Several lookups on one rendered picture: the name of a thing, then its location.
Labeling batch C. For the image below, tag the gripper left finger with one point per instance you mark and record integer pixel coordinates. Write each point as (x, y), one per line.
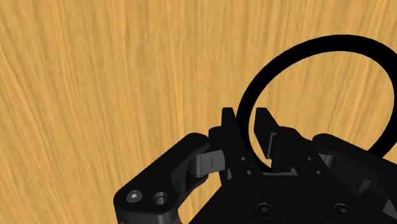
(173, 173)

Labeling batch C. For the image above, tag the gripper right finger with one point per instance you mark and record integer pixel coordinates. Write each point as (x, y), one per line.
(297, 149)

